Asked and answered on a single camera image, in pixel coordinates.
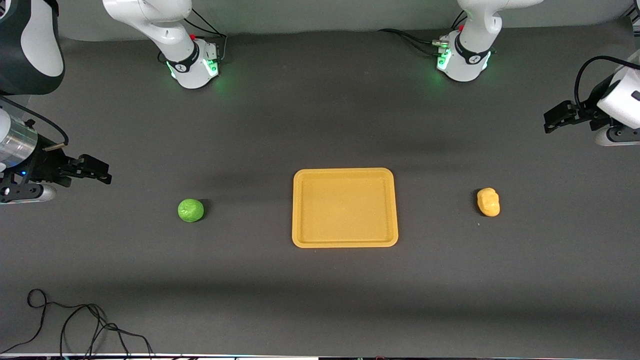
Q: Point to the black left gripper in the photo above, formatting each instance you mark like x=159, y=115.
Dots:
x=586, y=114

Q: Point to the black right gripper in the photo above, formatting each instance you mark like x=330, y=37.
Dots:
x=46, y=164

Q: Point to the green apple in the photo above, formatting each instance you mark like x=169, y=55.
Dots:
x=190, y=210

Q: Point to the yellow potato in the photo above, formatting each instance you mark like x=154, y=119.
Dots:
x=488, y=202

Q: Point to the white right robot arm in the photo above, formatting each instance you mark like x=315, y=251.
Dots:
x=192, y=55

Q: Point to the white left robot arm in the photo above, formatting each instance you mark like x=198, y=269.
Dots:
x=467, y=50

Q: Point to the yellow plastic tray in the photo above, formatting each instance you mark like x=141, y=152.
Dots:
x=345, y=207

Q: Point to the dark grey table mat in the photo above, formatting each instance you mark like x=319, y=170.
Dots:
x=320, y=300

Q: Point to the grey aluminium frame rail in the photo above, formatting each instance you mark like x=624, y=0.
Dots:
x=634, y=17

